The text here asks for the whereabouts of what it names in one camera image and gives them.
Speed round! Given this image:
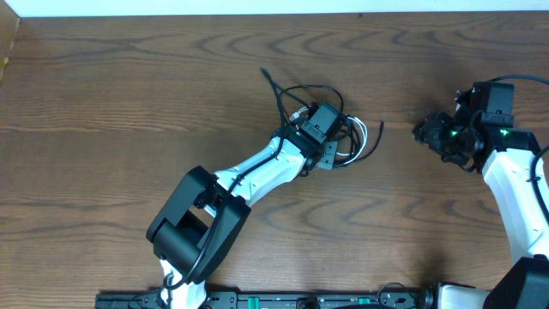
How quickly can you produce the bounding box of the white usb cable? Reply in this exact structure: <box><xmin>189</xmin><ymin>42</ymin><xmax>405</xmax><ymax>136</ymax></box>
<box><xmin>288</xmin><ymin>106</ymin><xmax>369</xmax><ymax>167</ymax></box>

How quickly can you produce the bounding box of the black usb cable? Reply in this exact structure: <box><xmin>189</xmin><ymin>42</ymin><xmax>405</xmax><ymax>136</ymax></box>
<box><xmin>260</xmin><ymin>68</ymin><xmax>385</xmax><ymax>169</ymax></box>

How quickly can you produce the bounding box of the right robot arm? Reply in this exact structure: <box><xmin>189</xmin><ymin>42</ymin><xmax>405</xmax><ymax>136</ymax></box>
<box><xmin>413</xmin><ymin>75</ymin><xmax>548</xmax><ymax>308</ymax></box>

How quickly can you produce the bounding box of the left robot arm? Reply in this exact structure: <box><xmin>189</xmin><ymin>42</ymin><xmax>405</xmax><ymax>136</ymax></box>
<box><xmin>146</xmin><ymin>103</ymin><xmax>347</xmax><ymax>308</ymax></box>

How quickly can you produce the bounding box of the cardboard side panel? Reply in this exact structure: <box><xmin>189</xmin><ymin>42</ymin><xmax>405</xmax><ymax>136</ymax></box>
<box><xmin>0</xmin><ymin>0</ymin><xmax>21</xmax><ymax>79</ymax></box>

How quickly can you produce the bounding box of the left black camera cable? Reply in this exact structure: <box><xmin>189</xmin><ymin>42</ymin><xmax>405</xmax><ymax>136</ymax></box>
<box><xmin>160</xmin><ymin>128</ymin><xmax>287</xmax><ymax>301</ymax></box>

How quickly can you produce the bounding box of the black camera cable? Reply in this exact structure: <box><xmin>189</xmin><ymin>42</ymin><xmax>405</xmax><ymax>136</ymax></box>
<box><xmin>488</xmin><ymin>75</ymin><xmax>549</xmax><ymax>224</ymax></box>
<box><xmin>160</xmin><ymin>128</ymin><xmax>287</xmax><ymax>301</ymax></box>

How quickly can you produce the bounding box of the right black camera cable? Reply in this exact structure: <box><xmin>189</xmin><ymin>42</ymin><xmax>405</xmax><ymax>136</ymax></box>
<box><xmin>488</xmin><ymin>75</ymin><xmax>549</xmax><ymax>224</ymax></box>

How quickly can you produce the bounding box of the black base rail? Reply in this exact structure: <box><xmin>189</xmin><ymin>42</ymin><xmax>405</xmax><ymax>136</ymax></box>
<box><xmin>94</xmin><ymin>289</ymin><xmax>437</xmax><ymax>309</ymax></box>

